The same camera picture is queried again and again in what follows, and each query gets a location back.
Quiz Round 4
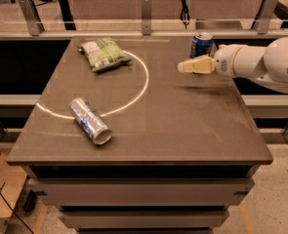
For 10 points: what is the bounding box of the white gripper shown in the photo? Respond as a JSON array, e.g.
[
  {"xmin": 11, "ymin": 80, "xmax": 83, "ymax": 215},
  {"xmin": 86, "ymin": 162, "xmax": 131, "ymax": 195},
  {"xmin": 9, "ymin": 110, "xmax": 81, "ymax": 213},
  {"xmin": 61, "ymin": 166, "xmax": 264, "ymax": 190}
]
[{"xmin": 178, "ymin": 44, "xmax": 243, "ymax": 77}]

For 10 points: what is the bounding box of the black floor cable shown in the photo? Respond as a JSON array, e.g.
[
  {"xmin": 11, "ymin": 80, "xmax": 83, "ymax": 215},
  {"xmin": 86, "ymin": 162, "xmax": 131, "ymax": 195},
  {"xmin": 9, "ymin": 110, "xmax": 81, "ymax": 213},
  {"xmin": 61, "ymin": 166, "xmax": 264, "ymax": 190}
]
[{"xmin": 0, "ymin": 174, "xmax": 35, "ymax": 234}]

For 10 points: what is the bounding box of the metal bracket post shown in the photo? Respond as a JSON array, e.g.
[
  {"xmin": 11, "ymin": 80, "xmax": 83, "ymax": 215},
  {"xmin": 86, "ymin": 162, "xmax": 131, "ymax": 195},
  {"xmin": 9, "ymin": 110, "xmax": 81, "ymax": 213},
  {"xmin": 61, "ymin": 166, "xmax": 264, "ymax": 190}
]
[
  {"xmin": 256, "ymin": 0, "xmax": 278, "ymax": 34},
  {"xmin": 142, "ymin": 0, "xmax": 151, "ymax": 35},
  {"xmin": 18, "ymin": 0, "xmax": 44, "ymax": 36}
]

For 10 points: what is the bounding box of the cardboard box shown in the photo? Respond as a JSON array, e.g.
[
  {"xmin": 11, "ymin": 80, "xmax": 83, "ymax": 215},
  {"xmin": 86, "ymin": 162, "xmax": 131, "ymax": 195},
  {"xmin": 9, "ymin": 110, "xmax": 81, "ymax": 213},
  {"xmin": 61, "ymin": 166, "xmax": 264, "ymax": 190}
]
[{"xmin": 0, "ymin": 150, "xmax": 26, "ymax": 234}]

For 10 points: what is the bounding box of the right metal bracket post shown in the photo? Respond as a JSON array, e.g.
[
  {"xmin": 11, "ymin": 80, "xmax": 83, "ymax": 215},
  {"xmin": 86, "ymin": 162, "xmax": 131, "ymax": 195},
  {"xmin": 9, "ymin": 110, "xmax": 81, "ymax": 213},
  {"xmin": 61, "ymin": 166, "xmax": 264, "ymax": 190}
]
[{"xmin": 256, "ymin": 0, "xmax": 278, "ymax": 34}]

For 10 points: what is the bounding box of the grey drawer cabinet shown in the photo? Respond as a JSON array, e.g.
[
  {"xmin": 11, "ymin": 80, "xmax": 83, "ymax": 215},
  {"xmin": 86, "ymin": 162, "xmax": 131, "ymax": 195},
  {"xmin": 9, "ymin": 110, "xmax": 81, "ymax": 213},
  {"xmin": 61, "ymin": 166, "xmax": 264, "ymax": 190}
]
[{"xmin": 8, "ymin": 37, "xmax": 272, "ymax": 234}]

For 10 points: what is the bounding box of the middle metal bracket post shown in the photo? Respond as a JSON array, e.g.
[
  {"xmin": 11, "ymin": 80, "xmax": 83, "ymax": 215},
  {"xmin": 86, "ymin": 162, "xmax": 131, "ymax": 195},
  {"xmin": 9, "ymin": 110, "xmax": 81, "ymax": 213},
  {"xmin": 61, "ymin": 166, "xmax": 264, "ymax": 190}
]
[{"xmin": 142, "ymin": 0, "xmax": 151, "ymax": 35}]

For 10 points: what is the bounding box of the left metal bracket post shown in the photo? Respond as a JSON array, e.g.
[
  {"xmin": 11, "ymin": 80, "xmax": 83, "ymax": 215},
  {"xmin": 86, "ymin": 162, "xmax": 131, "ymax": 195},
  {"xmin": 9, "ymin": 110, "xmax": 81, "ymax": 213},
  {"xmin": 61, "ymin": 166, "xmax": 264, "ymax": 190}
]
[{"xmin": 18, "ymin": 0, "xmax": 44, "ymax": 36}]

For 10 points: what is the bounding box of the green chip bag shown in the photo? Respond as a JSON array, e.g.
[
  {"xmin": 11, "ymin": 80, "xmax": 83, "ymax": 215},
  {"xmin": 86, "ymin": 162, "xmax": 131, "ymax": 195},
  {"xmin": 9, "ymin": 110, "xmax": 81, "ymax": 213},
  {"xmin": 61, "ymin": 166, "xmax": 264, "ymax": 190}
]
[{"xmin": 77, "ymin": 37, "xmax": 131, "ymax": 73}]

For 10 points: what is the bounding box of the blue pepsi can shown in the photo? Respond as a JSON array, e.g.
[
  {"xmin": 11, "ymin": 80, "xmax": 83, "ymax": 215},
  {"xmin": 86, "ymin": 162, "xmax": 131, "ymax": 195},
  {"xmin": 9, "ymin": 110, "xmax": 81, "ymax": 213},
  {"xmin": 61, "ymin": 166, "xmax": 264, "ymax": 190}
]
[{"xmin": 190, "ymin": 32, "xmax": 213, "ymax": 59}]

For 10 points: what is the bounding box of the silver red bull can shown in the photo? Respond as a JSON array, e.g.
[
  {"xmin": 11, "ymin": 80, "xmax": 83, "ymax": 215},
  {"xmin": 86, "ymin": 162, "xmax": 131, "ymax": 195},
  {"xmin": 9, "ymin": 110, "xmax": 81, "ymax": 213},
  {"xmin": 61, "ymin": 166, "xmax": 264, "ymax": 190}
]
[{"xmin": 69, "ymin": 97, "xmax": 112, "ymax": 145}]

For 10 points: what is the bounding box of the black table leg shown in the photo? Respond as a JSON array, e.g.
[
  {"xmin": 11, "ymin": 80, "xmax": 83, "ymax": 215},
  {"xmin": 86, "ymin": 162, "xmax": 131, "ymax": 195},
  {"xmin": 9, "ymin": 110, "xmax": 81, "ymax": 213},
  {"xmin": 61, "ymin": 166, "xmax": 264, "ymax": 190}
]
[{"xmin": 58, "ymin": 0, "xmax": 76, "ymax": 30}]

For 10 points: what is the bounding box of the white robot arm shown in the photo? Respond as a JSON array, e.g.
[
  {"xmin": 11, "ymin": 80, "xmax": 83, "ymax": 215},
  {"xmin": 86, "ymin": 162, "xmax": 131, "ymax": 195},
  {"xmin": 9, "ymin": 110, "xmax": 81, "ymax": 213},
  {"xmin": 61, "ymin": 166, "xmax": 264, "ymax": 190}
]
[{"xmin": 178, "ymin": 37, "xmax": 288, "ymax": 94}]

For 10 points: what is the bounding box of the black hanging cable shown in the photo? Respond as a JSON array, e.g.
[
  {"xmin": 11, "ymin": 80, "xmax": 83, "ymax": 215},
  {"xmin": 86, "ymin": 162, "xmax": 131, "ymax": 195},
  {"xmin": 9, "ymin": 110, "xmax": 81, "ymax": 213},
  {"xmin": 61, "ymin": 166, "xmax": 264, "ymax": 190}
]
[{"xmin": 178, "ymin": 0, "xmax": 191, "ymax": 30}]

